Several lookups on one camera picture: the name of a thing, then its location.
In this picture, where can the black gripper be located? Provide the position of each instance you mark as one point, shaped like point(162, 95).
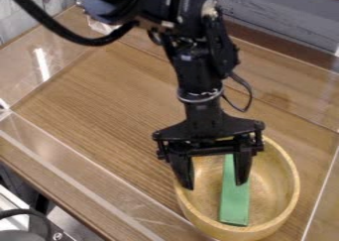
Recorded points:
point(210, 132)

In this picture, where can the green rectangular block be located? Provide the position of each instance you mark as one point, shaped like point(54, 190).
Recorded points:
point(234, 212)

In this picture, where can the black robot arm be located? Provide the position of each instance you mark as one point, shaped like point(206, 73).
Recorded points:
point(189, 28)

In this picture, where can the brown wooden bowl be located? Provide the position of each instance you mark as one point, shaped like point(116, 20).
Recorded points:
point(274, 187)

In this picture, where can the clear acrylic tray enclosure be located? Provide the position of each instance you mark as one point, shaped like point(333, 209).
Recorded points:
point(85, 106)

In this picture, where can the black metal table bracket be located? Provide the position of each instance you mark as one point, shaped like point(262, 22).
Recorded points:
point(45, 225)

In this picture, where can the clear acrylic corner bracket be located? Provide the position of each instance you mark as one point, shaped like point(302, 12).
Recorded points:
point(100, 29)

